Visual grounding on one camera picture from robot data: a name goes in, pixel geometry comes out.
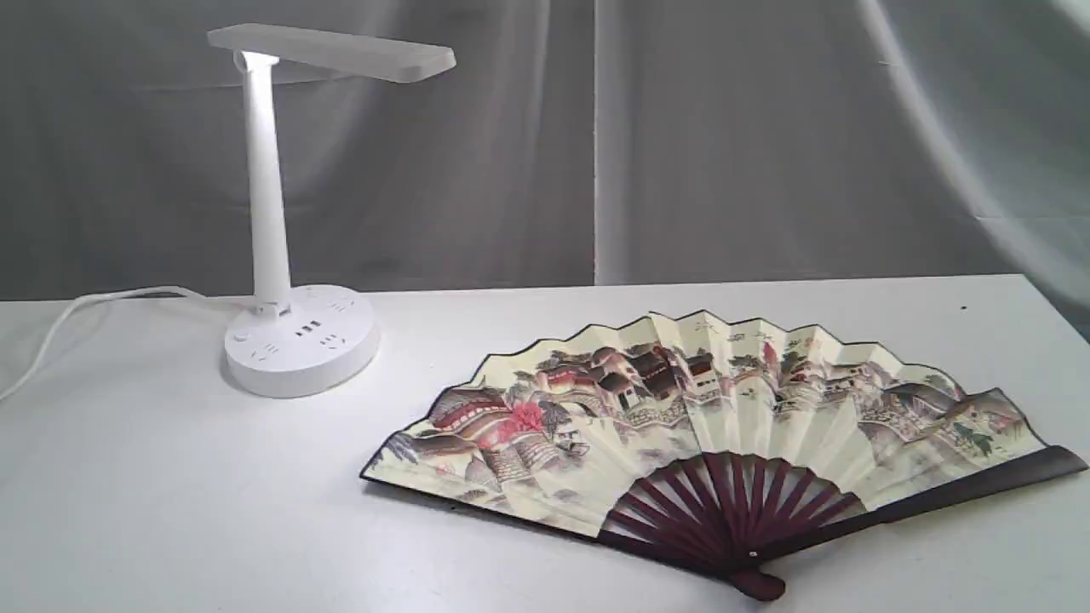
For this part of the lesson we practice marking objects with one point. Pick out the painted paper folding fan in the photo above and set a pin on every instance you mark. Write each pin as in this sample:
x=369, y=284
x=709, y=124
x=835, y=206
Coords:
x=713, y=446

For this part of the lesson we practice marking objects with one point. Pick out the white desk lamp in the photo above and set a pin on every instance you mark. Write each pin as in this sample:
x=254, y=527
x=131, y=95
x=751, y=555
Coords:
x=295, y=341

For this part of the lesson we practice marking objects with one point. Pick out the grey backdrop curtain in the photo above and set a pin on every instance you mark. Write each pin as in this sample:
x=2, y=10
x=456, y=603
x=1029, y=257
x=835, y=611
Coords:
x=576, y=142

